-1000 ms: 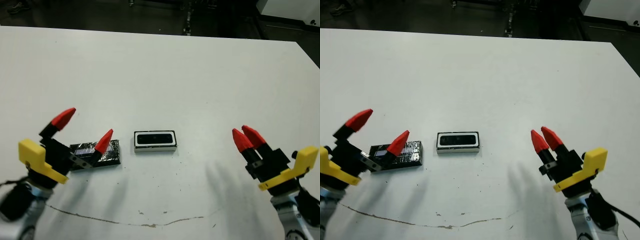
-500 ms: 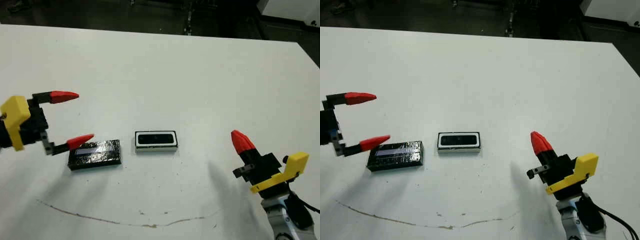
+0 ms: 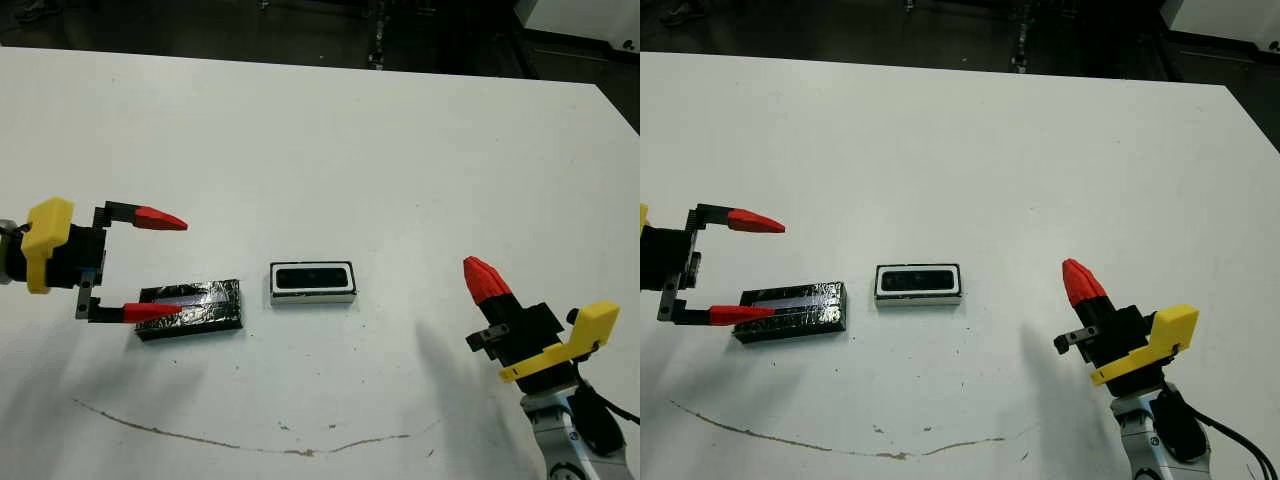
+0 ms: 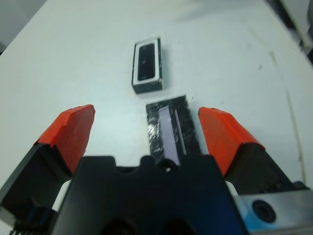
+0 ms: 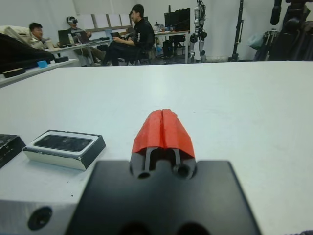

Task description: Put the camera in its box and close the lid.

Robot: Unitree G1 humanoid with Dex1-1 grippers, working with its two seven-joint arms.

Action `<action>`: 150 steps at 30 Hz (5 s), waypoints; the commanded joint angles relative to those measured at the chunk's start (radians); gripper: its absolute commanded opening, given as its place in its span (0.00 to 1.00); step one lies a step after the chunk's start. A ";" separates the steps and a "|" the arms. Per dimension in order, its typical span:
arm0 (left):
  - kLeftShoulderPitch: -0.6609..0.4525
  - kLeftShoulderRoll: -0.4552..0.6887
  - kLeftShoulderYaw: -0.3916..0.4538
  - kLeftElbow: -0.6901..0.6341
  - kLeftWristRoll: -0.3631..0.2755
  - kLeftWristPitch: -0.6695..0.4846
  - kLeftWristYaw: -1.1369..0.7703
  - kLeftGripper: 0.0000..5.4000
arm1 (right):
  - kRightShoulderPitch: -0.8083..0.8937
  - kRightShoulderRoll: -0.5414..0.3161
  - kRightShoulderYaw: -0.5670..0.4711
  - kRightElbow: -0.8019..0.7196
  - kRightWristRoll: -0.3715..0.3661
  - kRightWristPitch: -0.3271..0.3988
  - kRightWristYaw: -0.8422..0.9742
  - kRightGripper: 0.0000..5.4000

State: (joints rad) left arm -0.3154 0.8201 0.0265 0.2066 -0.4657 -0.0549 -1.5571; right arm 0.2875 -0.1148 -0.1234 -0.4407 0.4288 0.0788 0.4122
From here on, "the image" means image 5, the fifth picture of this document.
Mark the white office desk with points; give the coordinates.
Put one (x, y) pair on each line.
(71, 47)

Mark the black tripod equipment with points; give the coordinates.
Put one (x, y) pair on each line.
(293, 36)

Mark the white side table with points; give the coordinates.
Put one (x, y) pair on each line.
(36, 72)

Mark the person in black clothes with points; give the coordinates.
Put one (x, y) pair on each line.
(141, 34)

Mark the small dark laptop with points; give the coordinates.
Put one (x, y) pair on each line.
(115, 34)

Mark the black monitor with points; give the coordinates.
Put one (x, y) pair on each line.
(178, 19)

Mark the black laptop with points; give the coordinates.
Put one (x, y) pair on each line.
(63, 36)

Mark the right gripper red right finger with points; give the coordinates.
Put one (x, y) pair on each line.
(176, 134)

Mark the person wearing VR headset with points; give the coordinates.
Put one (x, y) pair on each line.
(72, 22)

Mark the black bag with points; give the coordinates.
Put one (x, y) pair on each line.
(19, 54)

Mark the small black box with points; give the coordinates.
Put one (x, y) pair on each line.
(61, 59)

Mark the black wood-topped block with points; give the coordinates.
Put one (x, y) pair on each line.
(14, 72)

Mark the wooden-top desk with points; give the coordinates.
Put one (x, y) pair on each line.
(171, 32)

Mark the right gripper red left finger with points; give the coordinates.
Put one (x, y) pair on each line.
(149, 132)

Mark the black slim camera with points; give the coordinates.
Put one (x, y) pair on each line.
(63, 143)

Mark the black glossy box lid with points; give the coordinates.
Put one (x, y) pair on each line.
(7, 149)

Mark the silver humanoid robot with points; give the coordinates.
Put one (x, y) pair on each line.
(198, 17)

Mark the teal plastic bag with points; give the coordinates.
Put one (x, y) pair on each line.
(255, 40)

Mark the black computer tower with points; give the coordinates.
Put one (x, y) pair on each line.
(168, 49)

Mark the person in beige jacket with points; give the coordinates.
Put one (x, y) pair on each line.
(36, 41)

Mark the grey open laptop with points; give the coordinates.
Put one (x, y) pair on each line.
(82, 36)

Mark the beige cloth bundle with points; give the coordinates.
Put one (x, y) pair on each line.
(14, 31)

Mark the black office chair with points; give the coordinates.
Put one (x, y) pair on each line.
(144, 55)

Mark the blue block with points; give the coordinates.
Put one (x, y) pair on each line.
(42, 64)

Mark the white-lined camera box base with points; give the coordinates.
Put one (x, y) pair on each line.
(56, 160)

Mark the black stand pole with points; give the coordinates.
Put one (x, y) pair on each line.
(238, 29)

